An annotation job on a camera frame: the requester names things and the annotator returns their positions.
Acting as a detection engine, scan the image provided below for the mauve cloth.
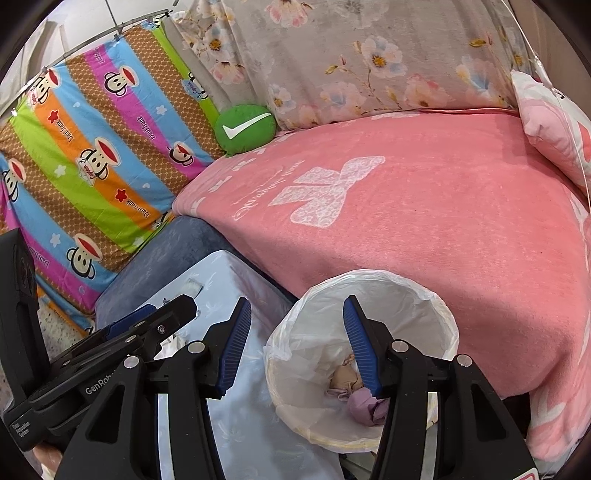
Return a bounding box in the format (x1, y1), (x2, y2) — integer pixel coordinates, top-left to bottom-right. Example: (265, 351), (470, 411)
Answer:
(327, 387), (390, 427)

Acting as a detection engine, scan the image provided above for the beige tulle cloth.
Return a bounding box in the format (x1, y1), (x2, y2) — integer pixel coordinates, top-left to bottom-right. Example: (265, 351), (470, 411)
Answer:
(329, 354), (363, 395)

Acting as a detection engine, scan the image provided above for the blue-grey velvet cushion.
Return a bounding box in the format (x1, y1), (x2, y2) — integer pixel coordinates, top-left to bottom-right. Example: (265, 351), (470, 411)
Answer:
(95, 216), (240, 329)

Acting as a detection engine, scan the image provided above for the light blue palm tablecloth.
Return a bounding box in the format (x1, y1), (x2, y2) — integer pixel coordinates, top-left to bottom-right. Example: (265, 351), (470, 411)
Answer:
(148, 251), (343, 479)

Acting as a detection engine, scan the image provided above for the colourful monkey striped pillow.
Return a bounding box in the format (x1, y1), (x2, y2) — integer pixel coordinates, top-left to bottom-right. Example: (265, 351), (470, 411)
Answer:
(1, 21), (222, 331)

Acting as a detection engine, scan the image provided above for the green checkmark cushion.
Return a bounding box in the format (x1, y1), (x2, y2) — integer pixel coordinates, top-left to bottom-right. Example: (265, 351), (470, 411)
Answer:
(214, 104), (277, 156)

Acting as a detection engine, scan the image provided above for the pink bow blanket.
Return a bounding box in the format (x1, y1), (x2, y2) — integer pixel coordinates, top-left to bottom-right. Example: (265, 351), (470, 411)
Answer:
(173, 110), (590, 461)

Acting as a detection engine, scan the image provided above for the pink white pillow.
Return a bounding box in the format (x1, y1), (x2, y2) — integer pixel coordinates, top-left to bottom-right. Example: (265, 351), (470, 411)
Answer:
(511, 71), (590, 194)

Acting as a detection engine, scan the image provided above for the grey floral quilt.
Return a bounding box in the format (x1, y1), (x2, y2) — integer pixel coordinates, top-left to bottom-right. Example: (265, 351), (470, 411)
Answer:
(163, 1), (535, 130)

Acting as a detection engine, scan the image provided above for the metal bed frame rail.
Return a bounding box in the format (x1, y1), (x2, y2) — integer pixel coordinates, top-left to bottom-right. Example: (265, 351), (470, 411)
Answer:
(1, 1), (188, 118)

